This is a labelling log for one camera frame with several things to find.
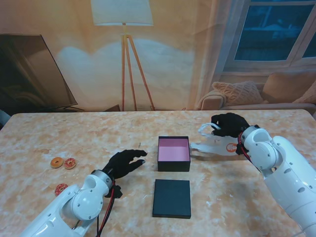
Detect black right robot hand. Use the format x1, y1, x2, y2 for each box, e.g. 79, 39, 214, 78
211, 113, 250, 139

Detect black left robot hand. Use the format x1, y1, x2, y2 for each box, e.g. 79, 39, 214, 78
103, 149, 148, 180

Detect white plastic bag orange logo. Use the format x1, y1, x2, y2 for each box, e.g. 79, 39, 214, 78
189, 122, 244, 157

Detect pink sprinkled mini donut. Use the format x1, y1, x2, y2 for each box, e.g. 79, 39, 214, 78
63, 158, 77, 170

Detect black gift box pink inside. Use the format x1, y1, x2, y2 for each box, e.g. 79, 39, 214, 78
157, 136, 191, 172

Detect black gift box lid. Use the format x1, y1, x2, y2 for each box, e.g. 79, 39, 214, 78
152, 179, 192, 219

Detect plain orange mini donut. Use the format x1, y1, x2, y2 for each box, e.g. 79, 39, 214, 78
50, 157, 64, 169

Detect beige knitted cushion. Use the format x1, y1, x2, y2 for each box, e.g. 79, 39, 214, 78
212, 80, 264, 106
293, 86, 316, 104

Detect beige sofa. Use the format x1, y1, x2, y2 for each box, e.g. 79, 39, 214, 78
199, 71, 316, 111

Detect plain tan cushion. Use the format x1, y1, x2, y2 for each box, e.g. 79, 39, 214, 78
262, 71, 316, 103

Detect white framed window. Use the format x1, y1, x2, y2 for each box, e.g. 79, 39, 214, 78
221, 0, 316, 75

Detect dark flat television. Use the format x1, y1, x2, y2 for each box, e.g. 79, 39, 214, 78
0, 34, 83, 112

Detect white shade tripod floor lamp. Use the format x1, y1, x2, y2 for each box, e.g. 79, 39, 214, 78
90, 0, 156, 111

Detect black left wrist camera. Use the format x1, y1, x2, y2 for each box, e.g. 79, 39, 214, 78
106, 185, 123, 198

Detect red black right arm cables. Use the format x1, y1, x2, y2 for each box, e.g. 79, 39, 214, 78
237, 133, 262, 173

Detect red black arm cables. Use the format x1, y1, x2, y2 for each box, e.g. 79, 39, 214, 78
237, 133, 262, 173
95, 180, 117, 237

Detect red black left arm cables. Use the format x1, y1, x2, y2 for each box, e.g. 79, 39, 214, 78
95, 180, 117, 237

